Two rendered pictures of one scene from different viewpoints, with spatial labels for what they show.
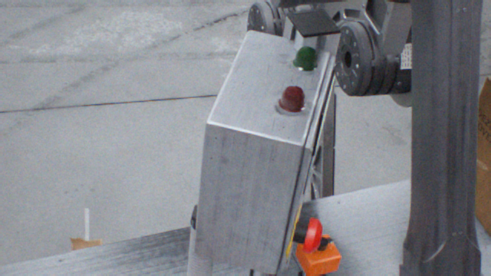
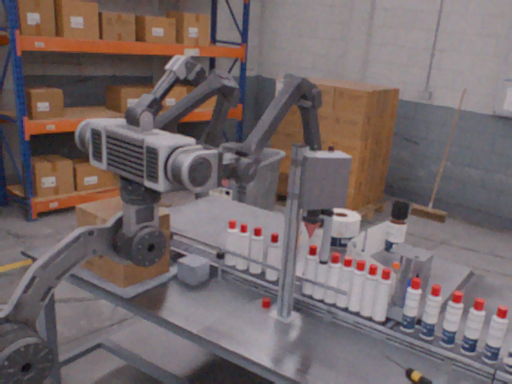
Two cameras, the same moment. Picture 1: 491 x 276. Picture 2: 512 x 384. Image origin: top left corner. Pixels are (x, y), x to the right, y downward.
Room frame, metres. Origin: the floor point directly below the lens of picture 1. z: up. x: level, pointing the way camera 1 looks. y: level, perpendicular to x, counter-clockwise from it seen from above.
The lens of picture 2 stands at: (1.66, 1.48, 1.86)
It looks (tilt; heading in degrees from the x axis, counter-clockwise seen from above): 21 degrees down; 237
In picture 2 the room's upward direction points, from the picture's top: 6 degrees clockwise
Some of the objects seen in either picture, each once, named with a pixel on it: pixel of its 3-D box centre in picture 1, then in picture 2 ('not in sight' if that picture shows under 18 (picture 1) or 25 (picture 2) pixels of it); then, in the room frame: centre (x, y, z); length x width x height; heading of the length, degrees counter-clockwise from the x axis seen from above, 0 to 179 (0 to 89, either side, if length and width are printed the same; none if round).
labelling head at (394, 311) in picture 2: not in sight; (405, 283); (0.29, 0.18, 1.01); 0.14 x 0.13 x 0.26; 116
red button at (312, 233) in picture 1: (307, 234); not in sight; (0.53, -0.08, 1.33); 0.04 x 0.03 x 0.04; 171
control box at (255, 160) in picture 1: (265, 152); (321, 179); (0.59, -0.02, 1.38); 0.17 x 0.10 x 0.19; 171
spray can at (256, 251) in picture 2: not in sight; (256, 250); (0.65, -0.35, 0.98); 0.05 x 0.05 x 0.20
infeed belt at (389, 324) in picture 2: not in sight; (294, 292); (0.56, -0.16, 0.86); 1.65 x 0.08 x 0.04; 116
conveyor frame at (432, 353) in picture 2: not in sight; (294, 293); (0.56, -0.16, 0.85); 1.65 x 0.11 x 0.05; 116
